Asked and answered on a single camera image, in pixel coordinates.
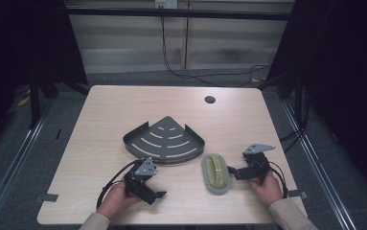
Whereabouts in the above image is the dark grey metal corner shelf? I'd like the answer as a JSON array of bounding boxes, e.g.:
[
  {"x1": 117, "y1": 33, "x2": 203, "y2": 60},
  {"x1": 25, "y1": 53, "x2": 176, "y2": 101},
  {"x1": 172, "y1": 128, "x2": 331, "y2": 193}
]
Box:
[{"x1": 122, "y1": 115, "x2": 206, "y2": 165}]

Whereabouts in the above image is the black curtain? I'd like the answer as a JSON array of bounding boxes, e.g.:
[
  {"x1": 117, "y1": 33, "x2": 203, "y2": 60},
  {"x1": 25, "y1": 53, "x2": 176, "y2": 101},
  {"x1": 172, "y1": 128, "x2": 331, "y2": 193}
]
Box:
[
  {"x1": 257, "y1": 0, "x2": 367, "y2": 196},
  {"x1": 0, "y1": 0, "x2": 89, "y2": 154}
]

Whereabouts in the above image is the white wall power outlet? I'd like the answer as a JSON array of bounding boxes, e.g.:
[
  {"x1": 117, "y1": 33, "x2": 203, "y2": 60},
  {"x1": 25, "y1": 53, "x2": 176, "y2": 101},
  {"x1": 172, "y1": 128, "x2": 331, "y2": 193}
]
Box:
[{"x1": 153, "y1": 0, "x2": 179, "y2": 10}]

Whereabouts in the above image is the person's left hand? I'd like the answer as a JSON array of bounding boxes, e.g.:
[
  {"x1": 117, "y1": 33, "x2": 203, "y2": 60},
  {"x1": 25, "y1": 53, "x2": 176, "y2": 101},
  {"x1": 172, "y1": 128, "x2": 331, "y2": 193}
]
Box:
[{"x1": 96, "y1": 181, "x2": 143, "y2": 221}]

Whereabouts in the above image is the black horizontal frame bar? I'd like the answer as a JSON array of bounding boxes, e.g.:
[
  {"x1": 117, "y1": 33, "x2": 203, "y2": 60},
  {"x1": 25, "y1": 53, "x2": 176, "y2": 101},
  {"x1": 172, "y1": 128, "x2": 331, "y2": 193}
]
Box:
[{"x1": 65, "y1": 7, "x2": 296, "y2": 22}]

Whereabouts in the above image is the yellow floor tape piece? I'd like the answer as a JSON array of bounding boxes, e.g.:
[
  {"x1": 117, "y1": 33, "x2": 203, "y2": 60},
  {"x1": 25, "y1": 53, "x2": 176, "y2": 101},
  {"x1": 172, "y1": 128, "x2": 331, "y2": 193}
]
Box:
[{"x1": 16, "y1": 95, "x2": 32, "y2": 108}]

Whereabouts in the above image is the person's right hand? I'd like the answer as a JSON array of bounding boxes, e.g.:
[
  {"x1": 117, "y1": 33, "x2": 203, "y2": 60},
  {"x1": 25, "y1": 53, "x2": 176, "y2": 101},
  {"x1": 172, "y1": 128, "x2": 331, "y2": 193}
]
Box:
[{"x1": 247, "y1": 170, "x2": 285, "y2": 208}]

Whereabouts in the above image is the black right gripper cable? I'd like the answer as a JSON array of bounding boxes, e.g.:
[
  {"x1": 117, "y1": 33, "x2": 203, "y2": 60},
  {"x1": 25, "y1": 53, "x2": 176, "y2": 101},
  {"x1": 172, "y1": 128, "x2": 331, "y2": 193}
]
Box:
[{"x1": 267, "y1": 160, "x2": 289, "y2": 199}]

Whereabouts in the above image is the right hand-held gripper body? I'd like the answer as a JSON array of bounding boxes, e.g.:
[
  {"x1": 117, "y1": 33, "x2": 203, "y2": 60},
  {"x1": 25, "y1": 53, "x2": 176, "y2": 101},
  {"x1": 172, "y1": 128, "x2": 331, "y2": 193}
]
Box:
[{"x1": 235, "y1": 143, "x2": 276, "y2": 187}]

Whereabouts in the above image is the grey soap dish green insert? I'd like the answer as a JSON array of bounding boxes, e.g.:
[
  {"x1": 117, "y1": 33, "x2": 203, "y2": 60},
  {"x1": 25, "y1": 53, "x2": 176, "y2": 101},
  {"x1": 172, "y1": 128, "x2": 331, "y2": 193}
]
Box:
[{"x1": 201, "y1": 152, "x2": 233, "y2": 196}]

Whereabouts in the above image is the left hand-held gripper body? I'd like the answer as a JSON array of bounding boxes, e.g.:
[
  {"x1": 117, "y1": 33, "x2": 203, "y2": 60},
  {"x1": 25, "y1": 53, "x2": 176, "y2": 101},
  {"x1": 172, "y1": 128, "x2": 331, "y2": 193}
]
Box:
[{"x1": 124, "y1": 156, "x2": 158, "y2": 206}]

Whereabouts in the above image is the metal floor rail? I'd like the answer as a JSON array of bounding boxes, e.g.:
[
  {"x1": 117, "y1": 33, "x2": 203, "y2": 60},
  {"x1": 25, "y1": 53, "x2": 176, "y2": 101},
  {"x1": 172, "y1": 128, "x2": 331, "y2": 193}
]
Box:
[
  {"x1": 0, "y1": 99, "x2": 56, "y2": 230},
  {"x1": 280, "y1": 100, "x2": 361, "y2": 230}
]

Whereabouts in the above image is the grey tape strip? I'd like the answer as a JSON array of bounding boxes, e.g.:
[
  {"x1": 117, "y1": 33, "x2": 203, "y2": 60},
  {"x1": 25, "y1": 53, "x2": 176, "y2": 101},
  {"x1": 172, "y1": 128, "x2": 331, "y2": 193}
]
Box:
[
  {"x1": 34, "y1": 193, "x2": 59, "y2": 204},
  {"x1": 287, "y1": 189, "x2": 309, "y2": 200}
]

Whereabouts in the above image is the long black wall cable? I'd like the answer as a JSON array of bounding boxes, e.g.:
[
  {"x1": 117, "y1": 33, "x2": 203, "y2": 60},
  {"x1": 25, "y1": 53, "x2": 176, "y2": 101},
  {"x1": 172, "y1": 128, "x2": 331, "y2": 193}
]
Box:
[{"x1": 160, "y1": 15, "x2": 272, "y2": 88}]

